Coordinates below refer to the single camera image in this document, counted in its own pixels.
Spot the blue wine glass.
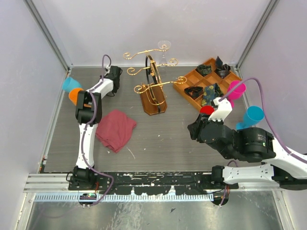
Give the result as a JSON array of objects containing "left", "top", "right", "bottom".
[
  {"left": 62, "top": 77, "right": 82, "bottom": 93},
  {"left": 236, "top": 106, "right": 264, "bottom": 130}
]

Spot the red wine glass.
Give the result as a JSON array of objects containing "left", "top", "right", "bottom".
[{"left": 200, "top": 105, "right": 214, "bottom": 115}]

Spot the pink wine glass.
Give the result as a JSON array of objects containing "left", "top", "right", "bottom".
[{"left": 227, "top": 80, "right": 246, "bottom": 108}]

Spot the orange wine glass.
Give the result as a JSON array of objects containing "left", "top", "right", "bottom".
[{"left": 69, "top": 88, "right": 83, "bottom": 105}]

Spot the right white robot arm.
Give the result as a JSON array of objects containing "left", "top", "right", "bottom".
[{"left": 188, "top": 97, "right": 307, "bottom": 191}]

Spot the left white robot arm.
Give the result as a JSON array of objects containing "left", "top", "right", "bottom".
[{"left": 63, "top": 66, "right": 122, "bottom": 190}]

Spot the clear wine glass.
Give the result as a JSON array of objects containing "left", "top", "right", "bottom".
[{"left": 158, "top": 40, "right": 171, "bottom": 66}]

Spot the blue floral folded tie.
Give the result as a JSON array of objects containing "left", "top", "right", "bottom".
[{"left": 201, "top": 83, "right": 224, "bottom": 107}]

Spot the black rolled tie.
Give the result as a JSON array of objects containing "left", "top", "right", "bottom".
[{"left": 184, "top": 86, "right": 203, "bottom": 100}]

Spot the wooden compartment tray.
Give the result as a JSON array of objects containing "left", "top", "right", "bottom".
[{"left": 173, "top": 58, "right": 242, "bottom": 111}]

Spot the dark patterned rolled tie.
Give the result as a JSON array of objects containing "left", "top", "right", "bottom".
[{"left": 214, "top": 56, "right": 231, "bottom": 79}]

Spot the dark green rolled tie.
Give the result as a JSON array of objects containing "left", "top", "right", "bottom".
[{"left": 196, "top": 64, "right": 212, "bottom": 77}]

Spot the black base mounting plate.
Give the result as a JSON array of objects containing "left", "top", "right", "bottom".
[{"left": 67, "top": 170, "right": 225, "bottom": 196}]

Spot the dark red cloth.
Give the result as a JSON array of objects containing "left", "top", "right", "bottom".
[{"left": 95, "top": 109, "right": 137, "bottom": 153}]

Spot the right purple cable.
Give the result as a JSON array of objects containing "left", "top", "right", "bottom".
[{"left": 219, "top": 77, "right": 307, "bottom": 207}]

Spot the purple cable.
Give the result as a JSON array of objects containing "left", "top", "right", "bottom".
[
  {"left": 81, "top": 54, "right": 114, "bottom": 207},
  {"left": 219, "top": 77, "right": 307, "bottom": 207}
]

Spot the gold wire wine glass rack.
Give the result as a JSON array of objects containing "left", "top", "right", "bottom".
[{"left": 123, "top": 49, "right": 187, "bottom": 115}]

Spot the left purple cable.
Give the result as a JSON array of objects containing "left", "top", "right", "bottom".
[{"left": 81, "top": 54, "right": 114, "bottom": 207}]

